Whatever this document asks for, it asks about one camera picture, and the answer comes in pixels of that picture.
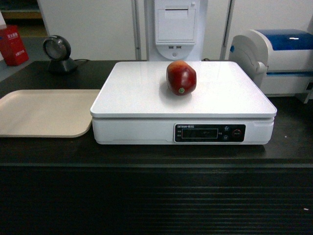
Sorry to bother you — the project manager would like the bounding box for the beige plastic tray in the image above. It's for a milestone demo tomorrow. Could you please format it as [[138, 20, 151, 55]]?
[[0, 89, 99, 138]]

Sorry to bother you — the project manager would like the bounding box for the red fire equipment box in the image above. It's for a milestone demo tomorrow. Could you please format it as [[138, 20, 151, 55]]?
[[0, 25, 29, 66]]

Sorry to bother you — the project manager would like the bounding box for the white checkout scale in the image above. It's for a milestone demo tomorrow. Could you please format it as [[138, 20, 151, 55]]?
[[90, 61, 277, 144]]

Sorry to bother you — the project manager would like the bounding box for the white and blue label printer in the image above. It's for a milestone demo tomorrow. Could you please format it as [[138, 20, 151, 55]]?
[[229, 29, 313, 103]]

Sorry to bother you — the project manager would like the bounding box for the black barcode scanner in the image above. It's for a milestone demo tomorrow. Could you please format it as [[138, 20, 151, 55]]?
[[43, 35, 78, 74]]

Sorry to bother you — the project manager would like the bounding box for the dark red mango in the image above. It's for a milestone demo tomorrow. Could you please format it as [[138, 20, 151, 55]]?
[[166, 60, 197, 96]]

